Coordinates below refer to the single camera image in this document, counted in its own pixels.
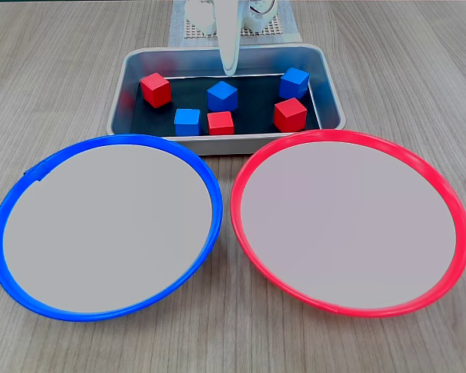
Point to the white mesh grid mat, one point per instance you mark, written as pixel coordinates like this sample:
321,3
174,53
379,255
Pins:
278,27

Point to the silver metal tray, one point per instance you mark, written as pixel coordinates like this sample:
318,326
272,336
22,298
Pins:
233,145

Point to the white dish blue rim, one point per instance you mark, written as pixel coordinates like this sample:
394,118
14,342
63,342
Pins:
101,233

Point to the pale translucent sheet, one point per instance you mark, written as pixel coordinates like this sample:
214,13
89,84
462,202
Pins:
176,31

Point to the blue wooden cube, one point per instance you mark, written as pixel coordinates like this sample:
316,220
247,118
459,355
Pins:
187,122
222,97
294,83

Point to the white dish red rim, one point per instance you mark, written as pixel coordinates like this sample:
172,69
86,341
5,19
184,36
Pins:
349,233

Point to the black tray liner mat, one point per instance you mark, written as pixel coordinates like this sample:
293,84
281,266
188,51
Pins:
256,101

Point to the red wooden cube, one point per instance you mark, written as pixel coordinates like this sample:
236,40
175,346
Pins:
220,123
155,91
290,115

